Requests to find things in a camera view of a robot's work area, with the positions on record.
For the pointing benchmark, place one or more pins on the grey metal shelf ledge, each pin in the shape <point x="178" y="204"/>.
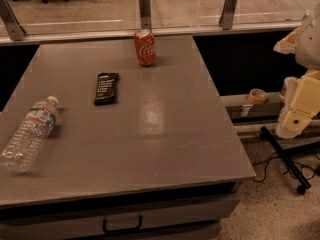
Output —
<point x="240" y="109"/>

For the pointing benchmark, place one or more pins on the grey cabinet drawer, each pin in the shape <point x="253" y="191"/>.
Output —
<point x="197" y="218"/>

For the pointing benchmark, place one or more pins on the orange tape roll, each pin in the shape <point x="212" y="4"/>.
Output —
<point x="257" y="96"/>

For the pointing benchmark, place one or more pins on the red coca-cola can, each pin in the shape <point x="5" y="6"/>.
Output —
<point x="145" y="47"/>

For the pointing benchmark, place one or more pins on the left metal rail bracket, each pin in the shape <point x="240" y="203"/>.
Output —
<point x="14" y="29"/>

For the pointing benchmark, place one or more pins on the black rxbar chocolate wrapper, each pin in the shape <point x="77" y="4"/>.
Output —
<point x="106" y="89"/>

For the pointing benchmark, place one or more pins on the black wheeled stand leg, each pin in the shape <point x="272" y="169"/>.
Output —
<point x="287" y="154"/>

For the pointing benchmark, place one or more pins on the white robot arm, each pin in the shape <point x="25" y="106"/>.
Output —
<point x="301" y="95"/>

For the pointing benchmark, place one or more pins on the right metal rail bracket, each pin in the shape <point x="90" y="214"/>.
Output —
<point x="227" y="16"/>

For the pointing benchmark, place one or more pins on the middle metal rail bracket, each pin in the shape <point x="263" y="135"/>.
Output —
<point x="145" y="14"/>

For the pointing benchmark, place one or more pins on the black drawer handle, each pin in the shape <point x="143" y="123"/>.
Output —
<point x="122" y="225"/>

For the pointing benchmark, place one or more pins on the metal rail bracket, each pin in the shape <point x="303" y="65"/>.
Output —
<point x="227" y="16"/>
<point x="145" y="14"/>
<point x="14" y="29"/>

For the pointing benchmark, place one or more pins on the clear plastic water bottle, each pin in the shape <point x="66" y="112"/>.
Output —
<point x="19" y="154"/>

